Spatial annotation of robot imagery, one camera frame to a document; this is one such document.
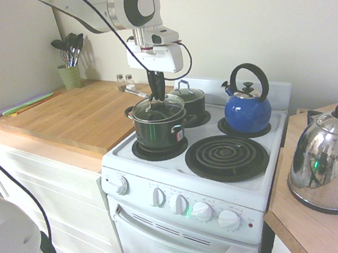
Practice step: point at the glass pot lid steel rim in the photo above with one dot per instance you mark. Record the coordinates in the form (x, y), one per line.
(170, 105)

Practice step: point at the small black pot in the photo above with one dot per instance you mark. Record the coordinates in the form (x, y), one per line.
(197, 110)

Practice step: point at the green knife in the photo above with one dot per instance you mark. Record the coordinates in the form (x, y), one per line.
(27, 105)

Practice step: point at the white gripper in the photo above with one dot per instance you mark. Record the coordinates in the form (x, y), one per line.
(159, 60)

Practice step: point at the black kitchen utensil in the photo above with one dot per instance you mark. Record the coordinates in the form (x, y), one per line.
(79, 41)
(70, 39)
(56, 44)

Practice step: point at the steel electric kettle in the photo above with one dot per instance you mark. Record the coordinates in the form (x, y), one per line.
(321, 158)

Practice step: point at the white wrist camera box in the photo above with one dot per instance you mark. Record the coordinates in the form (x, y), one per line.
(165, 36)

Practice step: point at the white kitchen cabinet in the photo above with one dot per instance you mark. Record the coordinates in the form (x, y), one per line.
(57, 205)

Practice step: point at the small black coil burner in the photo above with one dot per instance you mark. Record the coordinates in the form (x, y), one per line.
(224, 126)
(201, 121)
(160, 153)

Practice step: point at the white electric stove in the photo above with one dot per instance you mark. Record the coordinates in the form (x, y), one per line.
(161, 250)

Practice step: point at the blue whistling kettle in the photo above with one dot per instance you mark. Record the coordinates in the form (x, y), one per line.
(247, 112)

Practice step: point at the red stove indicator lamp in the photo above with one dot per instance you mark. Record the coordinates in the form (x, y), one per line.
(250, 224)

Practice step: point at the green utensil cup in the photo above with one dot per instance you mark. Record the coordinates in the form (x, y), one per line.
(70, 77)

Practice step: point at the large wooden cutting board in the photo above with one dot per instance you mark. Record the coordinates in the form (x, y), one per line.
(60, 116)

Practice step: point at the glass shaker steel cap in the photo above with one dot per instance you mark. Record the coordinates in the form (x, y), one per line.
(121, 82)
(129, 80)

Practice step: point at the orange knife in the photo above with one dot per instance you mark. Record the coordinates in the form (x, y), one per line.
(39, 102)

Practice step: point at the white stove knob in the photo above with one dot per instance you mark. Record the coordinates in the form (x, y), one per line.
(228, 218)
(178, 204)
(157, 196)
(121, 185)
(201, 211)

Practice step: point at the large black coil burner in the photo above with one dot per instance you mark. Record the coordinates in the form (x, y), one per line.
(227, 157)

